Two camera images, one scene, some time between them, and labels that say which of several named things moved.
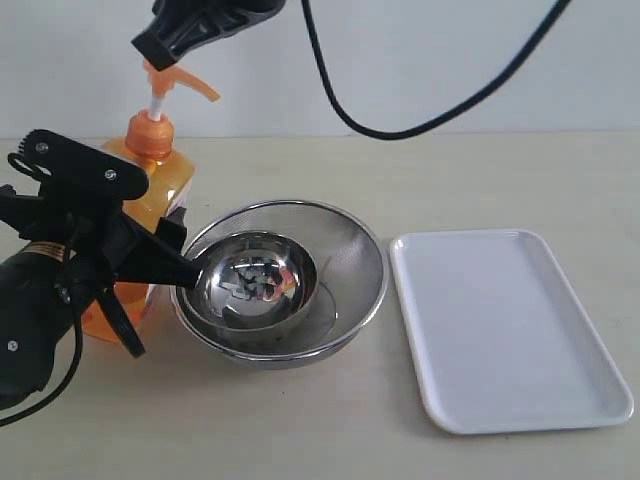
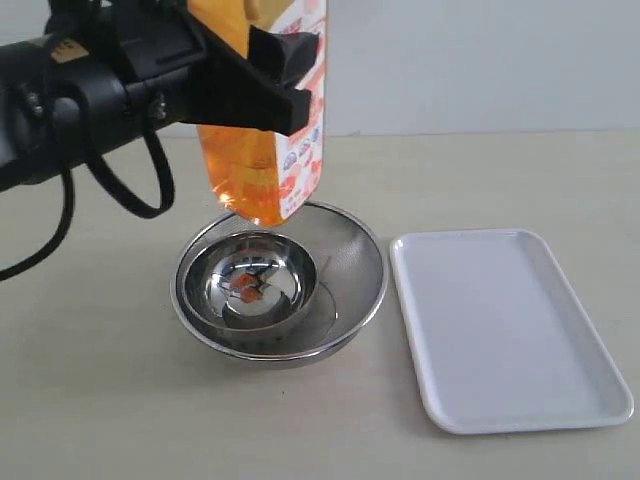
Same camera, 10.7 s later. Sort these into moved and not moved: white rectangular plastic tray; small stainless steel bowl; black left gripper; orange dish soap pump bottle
Moved: black left gripper; orange dish soap pump bottle
Not moved: small stainless steel bowl; white rectangular plastic tray
